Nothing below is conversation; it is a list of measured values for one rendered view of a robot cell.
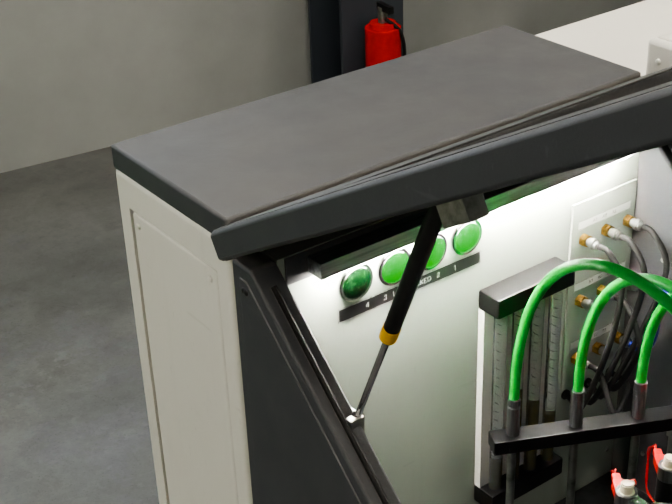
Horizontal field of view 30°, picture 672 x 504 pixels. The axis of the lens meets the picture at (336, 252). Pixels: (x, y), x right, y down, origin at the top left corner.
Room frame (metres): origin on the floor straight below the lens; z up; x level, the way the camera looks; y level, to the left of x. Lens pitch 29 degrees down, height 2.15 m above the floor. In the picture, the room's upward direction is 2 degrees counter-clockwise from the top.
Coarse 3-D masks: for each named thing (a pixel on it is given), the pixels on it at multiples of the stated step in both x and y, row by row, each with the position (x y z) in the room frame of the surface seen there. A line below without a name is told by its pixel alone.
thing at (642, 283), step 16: (560, 272) 1.30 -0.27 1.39; (608, 272) 1.24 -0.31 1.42; (624, 272) 1.23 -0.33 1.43; (544, 288) 1.33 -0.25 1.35; (640, 288) 1.20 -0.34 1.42; (656, 288) 1.19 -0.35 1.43; (528, 304) 1.34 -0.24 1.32; (528, 320) 1.35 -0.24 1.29; (512, 368) 1.36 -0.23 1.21; (512, 384) 1.36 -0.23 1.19; (512, 400) 1.36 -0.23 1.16
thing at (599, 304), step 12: (648, 276) 1.30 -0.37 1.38; (660, 276) 1.29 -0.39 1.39; (612, 288) 1.34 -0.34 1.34; (600, 300) 1.35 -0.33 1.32; (600, 312) 1.36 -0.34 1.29; (588, 324) 1.37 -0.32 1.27; (588, 336) 1.37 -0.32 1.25; (588, 348) 1.37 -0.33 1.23; (576, 360) 1.38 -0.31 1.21; (576, 372) 1.38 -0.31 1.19; (576, 384) 1.38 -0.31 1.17; (576, 396) 1.37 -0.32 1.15; (576, 408) 1.37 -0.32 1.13; (576, 420) 1.37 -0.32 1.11
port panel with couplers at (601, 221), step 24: (624, 192) 1.59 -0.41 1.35; (576, 216) 1.54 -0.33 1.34; (600, 216) 1.57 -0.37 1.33; (624, 216) 1.60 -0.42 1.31; (576, 240) 1.54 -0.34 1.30; (600, 240) 1.57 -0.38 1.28; (624, 264) 1.60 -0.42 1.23; (576, 288) 1.54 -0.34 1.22; (600, 288) 1.57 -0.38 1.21; (576, 312) 1.55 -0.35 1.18; (624, 312) 1.61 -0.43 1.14; (576, 336) 1.55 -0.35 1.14; (600, 336) 1.58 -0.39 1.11; (600, 360) 1.58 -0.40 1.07
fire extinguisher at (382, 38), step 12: (384, 12) 4.92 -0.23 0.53; (372, 24) 4.93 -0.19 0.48; (384, 24) 4.92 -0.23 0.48; (396, 24) 4.98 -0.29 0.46; (372, 36) 4.90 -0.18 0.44; (384, 36) 4.88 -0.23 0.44; (396, 36) 4.90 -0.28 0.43; (372, 48) 4.90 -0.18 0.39; (384, 48) 4.88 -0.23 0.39; (396, 48) 4.90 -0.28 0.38; (372, 60) 4.90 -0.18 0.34; (384, 60) 4.88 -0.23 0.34
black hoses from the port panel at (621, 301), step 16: (624, 240) 1.54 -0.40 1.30; (656, 240) 1.55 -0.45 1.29; (608, 256) 1.50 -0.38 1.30; (640, 256) 1.52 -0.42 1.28; (624, 288) 1.49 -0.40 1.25; (624, 304) 1.53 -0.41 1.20; (640, 304) 1.51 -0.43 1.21; (656, 304) 1.53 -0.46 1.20; (624, 336) 1.51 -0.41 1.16; (640, 336) 1.50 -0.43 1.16; (608, 352) 1.49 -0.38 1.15; (592, 368) 1.51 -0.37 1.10; (608, 368) 1.52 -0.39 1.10; (624, 368) 1.53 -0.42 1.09; (592, 384) 1.50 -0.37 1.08; (608, 384) 1.54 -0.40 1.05; (624, 384) 1.56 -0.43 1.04; (592, 400) 1.53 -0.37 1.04; (608, 400) 1.48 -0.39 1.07; (624, 400) 1.50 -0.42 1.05
